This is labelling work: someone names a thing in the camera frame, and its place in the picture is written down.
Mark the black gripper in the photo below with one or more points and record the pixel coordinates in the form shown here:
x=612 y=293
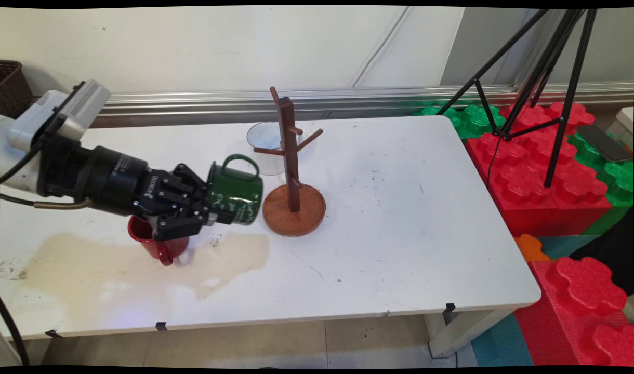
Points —
x=114 y=182

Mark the green enamel mug white print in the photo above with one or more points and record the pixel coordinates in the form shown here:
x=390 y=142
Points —
x=236 y=195

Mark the red mug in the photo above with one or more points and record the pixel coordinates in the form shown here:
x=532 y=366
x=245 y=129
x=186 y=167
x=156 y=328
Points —
x=166 y=252

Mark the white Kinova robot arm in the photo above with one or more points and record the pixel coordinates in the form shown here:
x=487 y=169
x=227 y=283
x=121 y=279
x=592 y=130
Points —
x=18 y=166

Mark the brown wooden mug tree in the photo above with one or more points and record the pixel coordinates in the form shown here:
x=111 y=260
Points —
x=294 y=213

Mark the dark brown wicker basket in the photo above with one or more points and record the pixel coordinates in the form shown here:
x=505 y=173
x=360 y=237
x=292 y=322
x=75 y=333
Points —
x=13 y=88

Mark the small green foam block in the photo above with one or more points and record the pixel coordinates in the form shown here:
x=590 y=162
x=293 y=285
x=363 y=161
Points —
x=473 y=119

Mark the white table leg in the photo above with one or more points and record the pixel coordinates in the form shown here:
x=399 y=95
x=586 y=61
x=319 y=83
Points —
x=460 y=330

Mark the teal foam mat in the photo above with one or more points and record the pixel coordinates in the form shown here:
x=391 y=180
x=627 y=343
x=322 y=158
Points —
x=501 y=343

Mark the orange foam piece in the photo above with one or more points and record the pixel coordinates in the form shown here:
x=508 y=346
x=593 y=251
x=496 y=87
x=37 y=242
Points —
x=531 y=248

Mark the red foam block under tripod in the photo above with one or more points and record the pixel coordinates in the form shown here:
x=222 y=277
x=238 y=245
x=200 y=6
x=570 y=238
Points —
x=535 y=176

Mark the black tripod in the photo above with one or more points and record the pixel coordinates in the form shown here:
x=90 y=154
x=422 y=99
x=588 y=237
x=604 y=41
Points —
x=558 y=104

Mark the red foam block ribbed side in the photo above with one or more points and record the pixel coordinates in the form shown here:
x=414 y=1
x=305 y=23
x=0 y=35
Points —
x=582 y=306

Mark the black phone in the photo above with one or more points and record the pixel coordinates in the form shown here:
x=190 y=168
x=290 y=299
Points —
x=605 y=143

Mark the large green foam block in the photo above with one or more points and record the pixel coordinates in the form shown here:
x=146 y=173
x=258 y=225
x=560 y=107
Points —
x=616 y=182

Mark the white grey wrist camera box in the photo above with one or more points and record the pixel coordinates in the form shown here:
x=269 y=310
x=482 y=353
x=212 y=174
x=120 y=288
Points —
x=62 y=114

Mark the aluminium wall rail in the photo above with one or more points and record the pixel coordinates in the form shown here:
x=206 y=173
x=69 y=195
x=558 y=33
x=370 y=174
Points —
x=348 y=98

